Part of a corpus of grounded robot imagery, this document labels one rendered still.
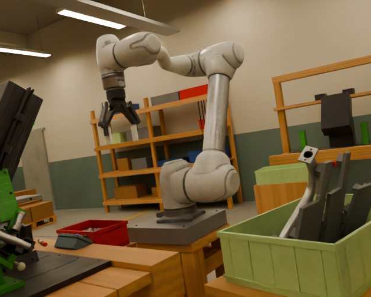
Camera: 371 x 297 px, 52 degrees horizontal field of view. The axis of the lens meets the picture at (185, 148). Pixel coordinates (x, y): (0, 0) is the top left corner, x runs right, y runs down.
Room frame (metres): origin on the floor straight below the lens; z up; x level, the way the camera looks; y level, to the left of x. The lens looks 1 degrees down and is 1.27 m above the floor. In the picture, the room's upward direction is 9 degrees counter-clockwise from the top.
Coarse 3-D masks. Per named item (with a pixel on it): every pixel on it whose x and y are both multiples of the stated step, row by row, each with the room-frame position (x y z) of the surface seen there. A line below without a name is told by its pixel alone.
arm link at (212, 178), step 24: (216, 48) 1.77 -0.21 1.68; (240, 48) 1.78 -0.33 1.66; (216, 72) 1.75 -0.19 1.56; (216, 96) 1.72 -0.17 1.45; (216, 120) 1.68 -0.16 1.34; (216, 144) 1.65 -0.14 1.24; (192, 168) 1.65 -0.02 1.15; (216, 168) 1.57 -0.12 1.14; (192, 192) 1.62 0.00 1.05; (216, 192) 1.55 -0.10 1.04
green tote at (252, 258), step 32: (256, 224) 1.37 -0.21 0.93; (224, 256) 1.23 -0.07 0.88; (256, 256) 1.13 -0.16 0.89; (288, 256) 1.05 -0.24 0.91; (320, 256) 0.97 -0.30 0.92; (352, 256) 0.99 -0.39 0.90; (256, 288) 1.15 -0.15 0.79; (288, 288) 1.06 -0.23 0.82; (320, 288) 0.98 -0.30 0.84; (352, 288) 0.97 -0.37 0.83
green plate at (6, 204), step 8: (0, 176) 1.51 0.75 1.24; (8, 176) 1.53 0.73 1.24; (0, 184) 1.49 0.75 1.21; (8, 184) 1.52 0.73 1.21; (0, 192) 1.48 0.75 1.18; (8, 192) 1.50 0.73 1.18; (0, 200) 1.47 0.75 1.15; (8, 200) 1.49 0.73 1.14; (0, 208) 1.46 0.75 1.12; (8, 208) 1.48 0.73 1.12; (16, 208) 1.50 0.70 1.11; (0, 216) 1.45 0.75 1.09; (8, 216) 1.47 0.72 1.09
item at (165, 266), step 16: (48, 240) 1.79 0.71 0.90; (96, 256) 1.39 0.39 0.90; (112, 256) 1.35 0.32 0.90; (128, 256) 1.32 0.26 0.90; (144, 256) 1.29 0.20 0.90; (160, 256) 1.26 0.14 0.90; (176, 256) 1.27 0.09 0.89; (160, 272) 1.21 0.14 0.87; (176, 272) 1.27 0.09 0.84; (144, 288) 1.21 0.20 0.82; (160, 288) 1.20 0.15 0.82; (176, 288) 1.26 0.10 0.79
